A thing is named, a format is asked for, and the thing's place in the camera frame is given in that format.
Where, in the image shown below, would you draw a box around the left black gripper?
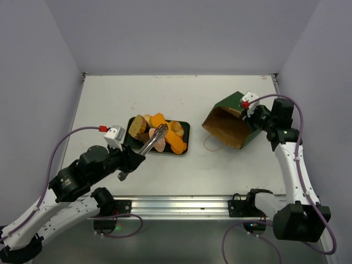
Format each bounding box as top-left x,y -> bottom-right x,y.
90,139 -> 146,184

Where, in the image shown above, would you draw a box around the brown pretzel bread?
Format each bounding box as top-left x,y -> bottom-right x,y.
137,133 -> 150,144

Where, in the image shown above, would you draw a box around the pink round bread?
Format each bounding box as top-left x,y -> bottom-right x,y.
148,128 -> 166,152

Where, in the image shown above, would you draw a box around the toasted bread slice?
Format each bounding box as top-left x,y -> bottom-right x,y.
128,115 -> 147,139

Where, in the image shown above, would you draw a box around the green paper bag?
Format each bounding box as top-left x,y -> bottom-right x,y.
202,91 -> 261,149

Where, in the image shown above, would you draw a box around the metal tongs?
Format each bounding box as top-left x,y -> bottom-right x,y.
118,124 -> 168,182

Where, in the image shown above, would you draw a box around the small round bread roll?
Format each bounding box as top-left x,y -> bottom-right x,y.
143,114 -> 154,128

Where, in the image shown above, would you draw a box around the long orange twisted bread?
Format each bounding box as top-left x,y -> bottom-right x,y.
151,113 -> 187,155

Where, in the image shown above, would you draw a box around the round glazed pastry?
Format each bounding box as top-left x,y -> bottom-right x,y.
169,120 -> 184,139

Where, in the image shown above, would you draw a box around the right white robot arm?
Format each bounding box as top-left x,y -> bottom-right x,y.
240,92 -> 331,243

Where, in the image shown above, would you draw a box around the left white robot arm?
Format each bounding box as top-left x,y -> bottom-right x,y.
1,146 -> 145,263

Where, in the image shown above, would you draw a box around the dark green tray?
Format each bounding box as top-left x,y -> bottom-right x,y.
124,114 -> 190,155

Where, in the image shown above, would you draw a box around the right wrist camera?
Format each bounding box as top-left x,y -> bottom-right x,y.
240,92 -> 260,117

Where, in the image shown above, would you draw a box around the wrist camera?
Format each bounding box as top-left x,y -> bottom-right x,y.
104,125 -> 125,151
240,92 -> 260,117

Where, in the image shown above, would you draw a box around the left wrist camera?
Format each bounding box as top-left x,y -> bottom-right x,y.
104,125 -> 125,151

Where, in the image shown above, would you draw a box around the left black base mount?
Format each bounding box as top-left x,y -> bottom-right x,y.
93,200 -> 131,234

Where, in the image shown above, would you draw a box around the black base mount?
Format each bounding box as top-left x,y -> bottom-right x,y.
93,200 -> 131,234
227,192 -> 267,222

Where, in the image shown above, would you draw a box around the aluminium rail frame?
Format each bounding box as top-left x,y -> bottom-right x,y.
62,75 -> 286,219

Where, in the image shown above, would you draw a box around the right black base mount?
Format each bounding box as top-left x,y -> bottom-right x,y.
227,192 -> 267,222

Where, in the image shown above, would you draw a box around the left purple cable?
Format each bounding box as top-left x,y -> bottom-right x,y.
0,125 -> 144,244

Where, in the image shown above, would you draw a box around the purple cable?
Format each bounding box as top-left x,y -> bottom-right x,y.
222,94 -> 338,264
0,125 -> 144,244

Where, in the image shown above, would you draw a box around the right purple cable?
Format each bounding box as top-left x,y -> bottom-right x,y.
222,94 -> 338,264

